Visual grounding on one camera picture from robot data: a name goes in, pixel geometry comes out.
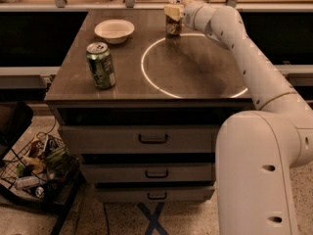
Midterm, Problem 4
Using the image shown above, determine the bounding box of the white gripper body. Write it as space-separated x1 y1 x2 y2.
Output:
183 2 215 33

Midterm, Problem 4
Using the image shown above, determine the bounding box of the orange soda can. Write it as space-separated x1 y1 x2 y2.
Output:
165 0 182 35

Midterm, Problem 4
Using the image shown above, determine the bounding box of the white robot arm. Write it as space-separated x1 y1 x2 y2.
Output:
164 0 313 235

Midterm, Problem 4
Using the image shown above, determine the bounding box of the green soda can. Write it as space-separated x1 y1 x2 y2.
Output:
86 42 115 89

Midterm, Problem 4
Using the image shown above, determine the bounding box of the white paper bowl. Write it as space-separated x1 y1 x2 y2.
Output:
94 20 135 44

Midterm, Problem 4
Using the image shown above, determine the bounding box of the grey drawer cabinet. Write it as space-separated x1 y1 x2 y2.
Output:
46 10 251 190

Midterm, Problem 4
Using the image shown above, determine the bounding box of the middle grey drawer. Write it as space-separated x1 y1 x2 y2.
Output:
81 163 214 183

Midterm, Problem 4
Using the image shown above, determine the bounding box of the grey drawer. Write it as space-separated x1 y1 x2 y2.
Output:
81 163 214 183
59 125 218 154
94 186 214 203

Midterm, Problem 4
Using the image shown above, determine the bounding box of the top grey drawer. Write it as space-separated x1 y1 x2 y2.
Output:
59 125 218 154

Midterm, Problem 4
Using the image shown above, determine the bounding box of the bottom grey drawer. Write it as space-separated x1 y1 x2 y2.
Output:
94 186 214 203

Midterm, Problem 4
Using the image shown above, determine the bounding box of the green snack bag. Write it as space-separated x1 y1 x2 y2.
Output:
45 146 69 168

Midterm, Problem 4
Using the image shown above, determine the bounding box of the blue tape cross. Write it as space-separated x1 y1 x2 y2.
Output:
137 203 169 235

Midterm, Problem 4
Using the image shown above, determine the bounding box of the clear plastic bottle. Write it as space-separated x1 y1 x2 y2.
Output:
14 175 48 190

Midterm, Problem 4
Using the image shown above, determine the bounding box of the black wire basket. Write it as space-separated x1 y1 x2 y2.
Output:
0 132 79 200

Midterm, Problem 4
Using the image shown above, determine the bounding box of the black floor cable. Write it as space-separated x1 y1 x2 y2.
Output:
103 203 112 235

